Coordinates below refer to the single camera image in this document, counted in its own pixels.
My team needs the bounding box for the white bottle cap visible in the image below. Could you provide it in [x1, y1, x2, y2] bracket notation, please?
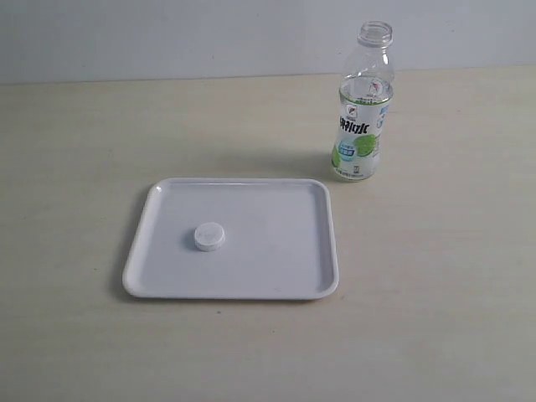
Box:
[193, 222, 226, 252]

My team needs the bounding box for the clear plastic water bottle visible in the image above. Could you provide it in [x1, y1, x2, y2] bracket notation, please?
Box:
[331, 21, 394, 182]

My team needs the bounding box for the white plastic tray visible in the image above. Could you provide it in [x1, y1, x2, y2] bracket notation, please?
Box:
[122, 178, 339, 301]

